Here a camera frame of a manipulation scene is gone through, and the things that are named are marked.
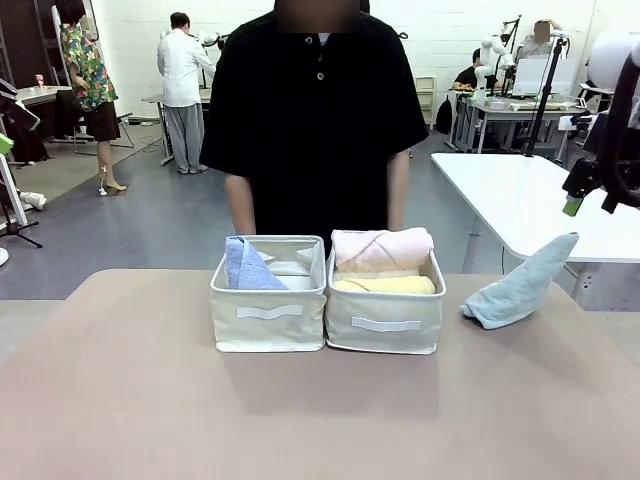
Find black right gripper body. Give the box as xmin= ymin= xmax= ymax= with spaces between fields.
xmin=598 ymin=149 xmax=640 ymax=207

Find pink towel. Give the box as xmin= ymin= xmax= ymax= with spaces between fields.
xmin=330 ymin=227 xmax=435 ymax=274

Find yellow towel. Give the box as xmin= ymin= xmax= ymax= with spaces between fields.
xmin=332 ymin=275 xmax=437 ymax=296

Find lavender blue towel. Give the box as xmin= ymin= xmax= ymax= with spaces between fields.
xmin=224 ymin=235 xmax=291 ymax=291

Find person's right forearm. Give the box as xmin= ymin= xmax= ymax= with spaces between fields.
xmin=224 ymin=172 xmax=258 ymax=236

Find person's left forearm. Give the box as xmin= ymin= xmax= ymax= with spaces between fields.
xmin=387 ymin=148 xmax=412 ymax=231

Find dark wooden desk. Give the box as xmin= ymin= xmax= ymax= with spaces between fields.
xmin=14 ymin=84 xmax=74 ymax=109

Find white stand pole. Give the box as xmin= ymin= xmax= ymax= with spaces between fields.
xmin=0 ymin=152 xmax=29 ymax=227

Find pair of white shoes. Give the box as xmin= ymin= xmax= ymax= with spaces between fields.
xmin=18 ymin=189 xmax=48 ymax=211

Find white side table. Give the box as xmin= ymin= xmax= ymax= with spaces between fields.
xmin=430 ymin=151 xmax=640 ymax=265

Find woman in floral shirt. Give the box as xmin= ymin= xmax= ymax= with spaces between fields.
xmin=53 ymin=0 xmax=129 ymax=197

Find black tripod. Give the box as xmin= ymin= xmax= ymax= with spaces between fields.
xmin=0 ymin=187 xmax=44 ymax=250

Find grey work desk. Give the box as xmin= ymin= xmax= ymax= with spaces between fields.
xmin=449 ymin=94 xmax=584 ymax=155

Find white monitor panel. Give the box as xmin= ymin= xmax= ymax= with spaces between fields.
xmin=514 ymin=57 xmax=576 ymax=99

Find light blue folded towel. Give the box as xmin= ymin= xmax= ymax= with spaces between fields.
xmin=459 ymin=231 xmax=580 ymax=330

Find grey table behind man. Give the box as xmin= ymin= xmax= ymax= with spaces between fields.
xmin=139 ymin=89 xmax=214 ymax=167

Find person behind white monitor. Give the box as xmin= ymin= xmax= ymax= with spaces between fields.
xmin=518 ymin=18 xmax=555 ymax=60

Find black backpack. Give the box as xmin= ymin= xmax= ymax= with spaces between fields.
xmin=434 ymin=97 xmax=454 ymax=135

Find seated person in black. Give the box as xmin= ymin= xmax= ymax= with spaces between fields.
xmin=452 ymin=48 xmax=485 ymax=92

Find man in white clothes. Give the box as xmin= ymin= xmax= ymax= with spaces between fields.
xmin=156 ymin=11 xmax=217 ymax=175

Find white drawer cabinet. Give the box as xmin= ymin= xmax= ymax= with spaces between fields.
xmin=414 ymin=75 xmax=437 ymax=127

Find pale orange rolled towel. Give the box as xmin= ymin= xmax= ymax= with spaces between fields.
xmin=333 ymin=268 xmax=424 ymax=281

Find white fabric storage basket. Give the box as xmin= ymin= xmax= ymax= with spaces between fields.
xmin=209 ymin=234 xmax=329 ymax=354
xmin=324 ymin=239 xmax=447 ymax=356

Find person in black shirt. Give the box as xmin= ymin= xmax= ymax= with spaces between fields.
xmin=199 ymin=0 xmax=430 ymax=237

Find black camera stand pole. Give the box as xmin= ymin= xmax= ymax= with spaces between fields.
xmin=522 ymin=33 xmax=571 ymax=159

